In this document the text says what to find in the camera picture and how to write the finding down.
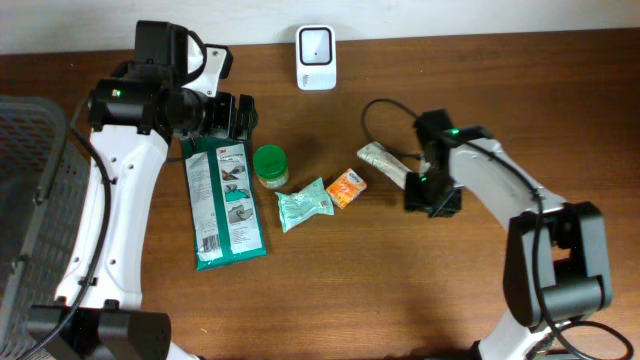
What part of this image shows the teal wipes pouch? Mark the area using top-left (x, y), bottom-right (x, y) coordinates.
top-left (276, 178), bottom-right (334, 233)

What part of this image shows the green lid jar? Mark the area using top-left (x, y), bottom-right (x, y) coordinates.
top-left (253, 145), bottom-right (289, 189)

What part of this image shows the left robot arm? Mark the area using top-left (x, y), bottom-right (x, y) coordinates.
top-left (26, 21), bottom-right (257, 359)

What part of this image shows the green white 3M packet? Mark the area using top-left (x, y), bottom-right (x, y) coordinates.
top-left (180, 137), bottom-right (268, 272)

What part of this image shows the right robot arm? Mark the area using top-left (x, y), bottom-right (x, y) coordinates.
top-left (404, 109), bottom-right (613, 359)

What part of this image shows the grey plastic mesh basket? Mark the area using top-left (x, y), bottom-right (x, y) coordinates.
top-left (1, 95), bottom-right (89, 359)

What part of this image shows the white cream tube gold cap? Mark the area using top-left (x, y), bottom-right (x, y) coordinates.
top-left (357, 141), bottom-right (410, 190)

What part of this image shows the orange tissue pack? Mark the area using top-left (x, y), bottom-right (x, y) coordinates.
top-left (326, 168), bottom-right (367, 209)

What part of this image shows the white barcode scanner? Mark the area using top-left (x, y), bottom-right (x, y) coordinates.
top-left (295, 25), bottom-right (337, 91)

